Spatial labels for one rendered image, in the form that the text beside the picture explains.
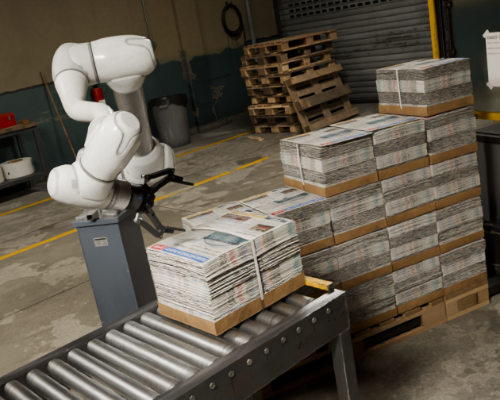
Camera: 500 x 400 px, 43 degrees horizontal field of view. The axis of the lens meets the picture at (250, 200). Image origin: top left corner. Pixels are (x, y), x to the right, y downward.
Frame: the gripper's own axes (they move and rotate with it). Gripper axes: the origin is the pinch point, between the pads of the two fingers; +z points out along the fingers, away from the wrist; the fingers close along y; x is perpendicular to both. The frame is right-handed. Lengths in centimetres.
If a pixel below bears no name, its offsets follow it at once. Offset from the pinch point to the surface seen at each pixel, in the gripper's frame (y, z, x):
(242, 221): 1.4, 24.3, -0.8
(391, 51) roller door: -307, 681, -454
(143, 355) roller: 43.5, -5.0, 0.2
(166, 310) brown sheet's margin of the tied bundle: 32.5, 7.7, -9.9
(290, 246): 6.3, 32.4, 14.3
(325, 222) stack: -5, 106, -36
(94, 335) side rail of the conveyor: 44, -8, -23
